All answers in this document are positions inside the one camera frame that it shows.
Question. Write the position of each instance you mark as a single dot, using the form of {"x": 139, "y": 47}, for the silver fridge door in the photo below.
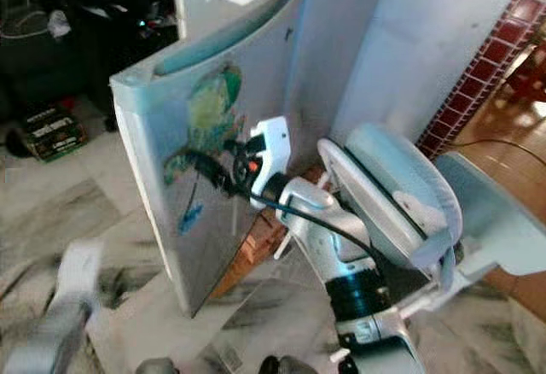
{"x": 179, "y": 254}

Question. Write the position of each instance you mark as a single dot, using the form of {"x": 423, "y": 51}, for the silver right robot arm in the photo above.
{"x": 324, "y": 246}

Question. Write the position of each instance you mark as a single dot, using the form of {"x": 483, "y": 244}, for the silver mini fridge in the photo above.
{"x": 409, "y": 41}

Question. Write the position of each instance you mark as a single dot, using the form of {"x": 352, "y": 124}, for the green yellow fruit sticker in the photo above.
{"x": 209, "y": 105}

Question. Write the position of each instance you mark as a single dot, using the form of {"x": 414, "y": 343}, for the blue baby bath tub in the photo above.
{"x": 401, "y": 169}

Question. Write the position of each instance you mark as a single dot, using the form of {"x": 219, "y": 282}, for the grey robot right leg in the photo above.
{"x": 290, "y": 365}

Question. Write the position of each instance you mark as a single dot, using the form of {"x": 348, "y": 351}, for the grey robot leg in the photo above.
{"x": 290, "y": 365}
{"x": 158, "y": 366}

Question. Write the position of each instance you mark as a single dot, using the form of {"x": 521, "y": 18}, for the grey robot left leg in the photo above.
{"x": 158, "y": 366}

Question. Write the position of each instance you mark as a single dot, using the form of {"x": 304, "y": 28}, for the white crumpled tissue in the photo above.
{"x": 59, "y": 24}

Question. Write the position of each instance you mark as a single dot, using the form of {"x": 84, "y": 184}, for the dark sofa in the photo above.
{"x": 26, "y": 67}

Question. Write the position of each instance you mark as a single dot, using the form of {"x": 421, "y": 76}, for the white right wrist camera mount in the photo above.
{"x": 273, "y": 148}

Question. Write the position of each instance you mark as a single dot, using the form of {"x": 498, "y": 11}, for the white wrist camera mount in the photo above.
{"x": 81, "y": 267}
{"x": 273, "y": 148}

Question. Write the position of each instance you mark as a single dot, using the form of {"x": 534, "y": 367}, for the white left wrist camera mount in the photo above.
{"x": 81, "y": 267}

